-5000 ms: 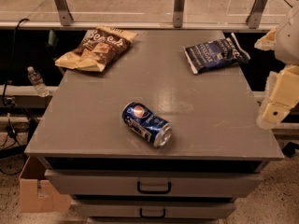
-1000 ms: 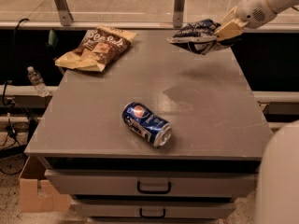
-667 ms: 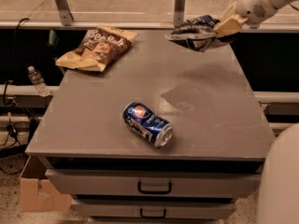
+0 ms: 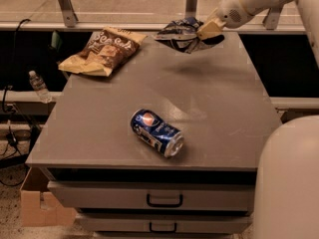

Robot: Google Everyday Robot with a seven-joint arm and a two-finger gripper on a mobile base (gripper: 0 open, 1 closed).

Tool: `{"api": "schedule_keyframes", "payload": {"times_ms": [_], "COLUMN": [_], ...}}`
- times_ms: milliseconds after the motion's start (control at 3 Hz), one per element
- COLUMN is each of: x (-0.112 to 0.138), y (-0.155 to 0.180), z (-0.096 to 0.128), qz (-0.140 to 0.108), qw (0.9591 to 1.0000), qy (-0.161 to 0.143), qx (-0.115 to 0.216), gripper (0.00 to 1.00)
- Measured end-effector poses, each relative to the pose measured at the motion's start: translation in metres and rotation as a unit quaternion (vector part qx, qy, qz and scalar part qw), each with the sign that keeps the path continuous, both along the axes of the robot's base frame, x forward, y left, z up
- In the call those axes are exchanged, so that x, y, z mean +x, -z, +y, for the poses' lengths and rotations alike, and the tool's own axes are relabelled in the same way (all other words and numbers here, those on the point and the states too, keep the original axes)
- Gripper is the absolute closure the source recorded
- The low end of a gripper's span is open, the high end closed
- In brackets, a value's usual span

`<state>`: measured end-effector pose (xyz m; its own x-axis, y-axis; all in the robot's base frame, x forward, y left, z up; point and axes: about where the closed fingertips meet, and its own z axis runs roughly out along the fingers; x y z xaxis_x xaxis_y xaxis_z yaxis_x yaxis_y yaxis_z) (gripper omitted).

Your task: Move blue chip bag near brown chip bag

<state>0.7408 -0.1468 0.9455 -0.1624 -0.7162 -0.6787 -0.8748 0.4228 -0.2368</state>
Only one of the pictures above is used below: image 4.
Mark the grey drawer cabinet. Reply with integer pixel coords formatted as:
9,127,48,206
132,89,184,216
28,33,280,239

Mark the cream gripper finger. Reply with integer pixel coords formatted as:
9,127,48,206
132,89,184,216
196,17,225,40

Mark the brown chip bag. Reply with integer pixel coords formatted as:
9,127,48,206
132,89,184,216
59,27,147,77

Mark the cardboard box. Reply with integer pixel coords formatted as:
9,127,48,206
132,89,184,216
20,168,76,227

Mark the right metal bracket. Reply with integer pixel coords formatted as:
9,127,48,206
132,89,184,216
262,7,282,30

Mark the blue pepsi can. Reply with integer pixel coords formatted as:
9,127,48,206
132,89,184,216
131,109,184,158

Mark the grey drawer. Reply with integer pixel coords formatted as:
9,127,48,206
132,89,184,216
77,213,251,234
48,181,254,212

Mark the lower grey drawer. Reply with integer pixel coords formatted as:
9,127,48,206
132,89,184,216
77,213,251,234

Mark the black cable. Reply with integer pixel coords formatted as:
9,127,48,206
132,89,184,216
0,18,43,187

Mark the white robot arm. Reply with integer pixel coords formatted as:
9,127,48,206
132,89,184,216
197,0,319,239

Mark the middle metal bracket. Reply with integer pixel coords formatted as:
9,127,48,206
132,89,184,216
183,0,199,22

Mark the blue chip bag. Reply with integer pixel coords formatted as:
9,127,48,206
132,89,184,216
154,17,224,54

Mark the clear plastic water bottle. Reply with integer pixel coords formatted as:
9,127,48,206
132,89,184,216
29,71,52,104

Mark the upper grey drawer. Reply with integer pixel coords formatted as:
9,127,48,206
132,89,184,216
48,181,254,212

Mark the left metal bracket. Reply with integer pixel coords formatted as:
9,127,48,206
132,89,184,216
58,0,78,28

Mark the metal bracket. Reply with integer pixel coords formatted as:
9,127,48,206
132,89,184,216
183,0,199,22
262,7,282,30
58,0,78,28

